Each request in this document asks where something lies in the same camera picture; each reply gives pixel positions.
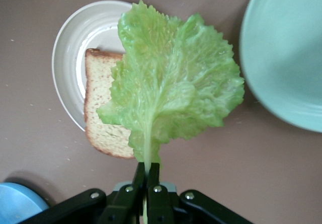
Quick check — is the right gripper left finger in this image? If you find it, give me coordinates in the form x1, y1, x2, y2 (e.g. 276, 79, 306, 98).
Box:
19, 162, 147, 224

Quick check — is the green lettuce leaf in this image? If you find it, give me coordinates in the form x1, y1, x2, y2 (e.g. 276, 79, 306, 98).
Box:
96, 0, 245, 224

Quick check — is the beige plate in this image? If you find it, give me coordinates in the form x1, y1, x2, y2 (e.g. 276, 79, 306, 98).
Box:
51, 0, 134, 133

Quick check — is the mint green plate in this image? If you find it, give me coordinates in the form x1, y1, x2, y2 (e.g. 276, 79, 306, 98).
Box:
238, 0, 322, 133

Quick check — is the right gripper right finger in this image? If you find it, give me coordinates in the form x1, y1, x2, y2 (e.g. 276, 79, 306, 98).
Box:
147, 162, 254, 224

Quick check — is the brown bread slice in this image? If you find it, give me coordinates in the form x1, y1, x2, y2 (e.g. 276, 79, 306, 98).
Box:
84, 48, 136, 159

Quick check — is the blue plate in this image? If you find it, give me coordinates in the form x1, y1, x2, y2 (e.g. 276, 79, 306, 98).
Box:
0, 182, 50, 224

